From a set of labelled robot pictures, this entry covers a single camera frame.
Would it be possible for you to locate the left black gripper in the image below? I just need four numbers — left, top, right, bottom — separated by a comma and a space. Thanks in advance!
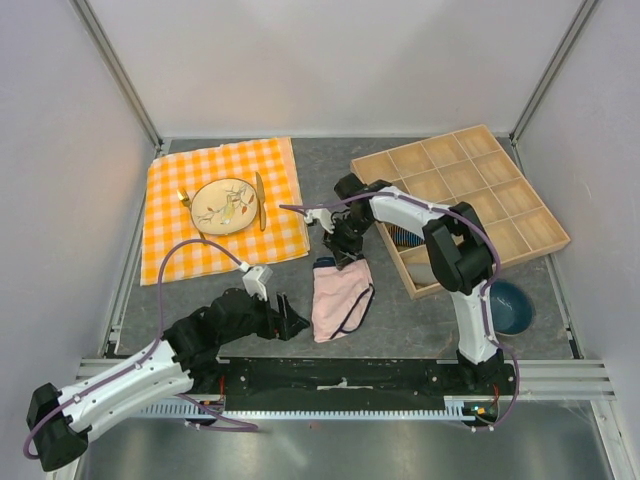
220, 288, 309, 344

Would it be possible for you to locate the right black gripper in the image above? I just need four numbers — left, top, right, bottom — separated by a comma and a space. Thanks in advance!
322, 213, 374, 270

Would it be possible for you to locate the pink underwear navy trim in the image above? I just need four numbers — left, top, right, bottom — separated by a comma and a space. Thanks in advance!
311, 255, 375, 343

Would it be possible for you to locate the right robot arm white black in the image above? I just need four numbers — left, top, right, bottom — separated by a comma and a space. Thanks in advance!
314, 174, 504, 394

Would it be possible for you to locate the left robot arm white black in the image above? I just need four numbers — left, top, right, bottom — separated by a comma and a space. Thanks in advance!
23, 288, 310, 472

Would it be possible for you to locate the striped rolled sock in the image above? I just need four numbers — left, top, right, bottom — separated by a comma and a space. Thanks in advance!
387, 225, 424, 248

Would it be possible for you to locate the grey rolled cloth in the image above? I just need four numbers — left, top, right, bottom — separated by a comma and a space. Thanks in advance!
406, 263, 438, 286

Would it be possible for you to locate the gold knife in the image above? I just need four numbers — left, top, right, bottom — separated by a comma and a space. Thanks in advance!
255, 172, 267, 232

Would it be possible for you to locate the beige floral plate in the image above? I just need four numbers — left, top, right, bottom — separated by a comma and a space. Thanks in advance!
191, 178, 258, 236

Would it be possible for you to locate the wooden compartment tray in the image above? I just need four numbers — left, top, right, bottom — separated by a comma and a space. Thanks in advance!
349, 124, 572, 301

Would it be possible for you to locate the gold fork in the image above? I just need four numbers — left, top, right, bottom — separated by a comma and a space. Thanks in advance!
176, 188, 206, 240

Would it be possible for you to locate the blue ceramic bowl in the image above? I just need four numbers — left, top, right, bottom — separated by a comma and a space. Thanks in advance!
490, 280, 535, 336

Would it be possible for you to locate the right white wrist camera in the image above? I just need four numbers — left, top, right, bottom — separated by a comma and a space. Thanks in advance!
303, 208, 335, 234

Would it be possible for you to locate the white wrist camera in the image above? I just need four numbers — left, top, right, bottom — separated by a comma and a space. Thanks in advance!
239, 262, 273, 302
303, 208, 335, 234

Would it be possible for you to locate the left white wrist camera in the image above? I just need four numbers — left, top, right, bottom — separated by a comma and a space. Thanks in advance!
239, 262, 273, 302

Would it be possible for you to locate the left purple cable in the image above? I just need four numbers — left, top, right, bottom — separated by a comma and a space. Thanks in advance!
23, 239, 251, 461

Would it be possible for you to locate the white slotted cable duct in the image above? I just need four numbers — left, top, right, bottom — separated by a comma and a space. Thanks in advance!
133, 397, 498, 421

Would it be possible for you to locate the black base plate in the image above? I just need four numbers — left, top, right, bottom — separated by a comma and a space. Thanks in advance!
192, 357, 516, 413

